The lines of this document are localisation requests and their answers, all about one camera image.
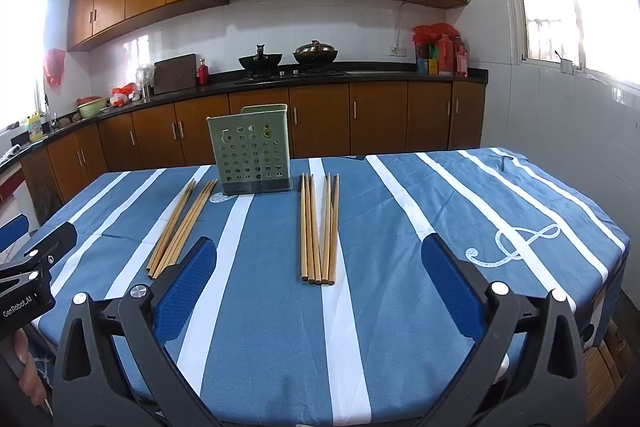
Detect dark wooden cutting board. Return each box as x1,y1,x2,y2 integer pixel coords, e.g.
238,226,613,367
153,53,198,96

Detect blue chair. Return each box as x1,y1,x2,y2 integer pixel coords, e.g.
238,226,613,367
0,213,31,254

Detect red plastic bag on hook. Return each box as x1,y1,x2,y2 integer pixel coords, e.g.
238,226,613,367
43,48,67,88

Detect crumpled red plastic bag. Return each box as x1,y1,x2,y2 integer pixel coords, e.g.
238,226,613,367
111,83,139,108

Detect glass jars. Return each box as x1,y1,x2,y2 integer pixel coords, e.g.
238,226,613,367
136,63,156,102

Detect person's left hand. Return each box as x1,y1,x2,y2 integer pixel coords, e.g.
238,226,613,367
9,328,50,408

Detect green perforated utensil holder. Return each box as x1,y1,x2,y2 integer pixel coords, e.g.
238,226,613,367
206,104,293,196

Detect blue white striped tablecloth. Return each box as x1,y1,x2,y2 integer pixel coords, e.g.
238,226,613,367
37,147,631,427

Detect green basin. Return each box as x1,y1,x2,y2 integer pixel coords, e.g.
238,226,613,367
76,97,110,120

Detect black countertop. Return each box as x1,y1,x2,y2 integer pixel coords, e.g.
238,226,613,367
0,62,488,168

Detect yellow detergent bottle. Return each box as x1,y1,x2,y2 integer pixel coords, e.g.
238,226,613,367
27,114,46,143

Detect red bag over condiments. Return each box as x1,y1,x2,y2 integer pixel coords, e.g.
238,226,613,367
412,22,458,46

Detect wooden lower cabinets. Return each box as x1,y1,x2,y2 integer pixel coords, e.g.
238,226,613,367
20,82,488,208

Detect small window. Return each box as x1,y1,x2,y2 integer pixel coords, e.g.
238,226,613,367
0,0,51,132

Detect red oil bottle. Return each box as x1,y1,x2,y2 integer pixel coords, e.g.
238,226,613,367
453,35,470,78

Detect gas stove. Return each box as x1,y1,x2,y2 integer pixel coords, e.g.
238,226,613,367
234,66,349,86

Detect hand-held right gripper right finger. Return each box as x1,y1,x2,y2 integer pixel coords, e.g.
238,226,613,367
421,234,587,427

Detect wooden chopstick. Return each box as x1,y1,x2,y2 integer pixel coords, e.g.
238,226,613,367
310,174,322,285
162,179,220,270
321,173,331,285
304,176,315,284
146,179,195,273
328,174,341,285
154,180,216,279
150,180,198,279

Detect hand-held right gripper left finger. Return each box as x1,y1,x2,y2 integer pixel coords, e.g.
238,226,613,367
50,236,221,427

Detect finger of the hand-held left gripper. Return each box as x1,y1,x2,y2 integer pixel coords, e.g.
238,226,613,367
0,223,78,290

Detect black wok with lid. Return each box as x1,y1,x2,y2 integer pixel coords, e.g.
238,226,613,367
292,40,339,66

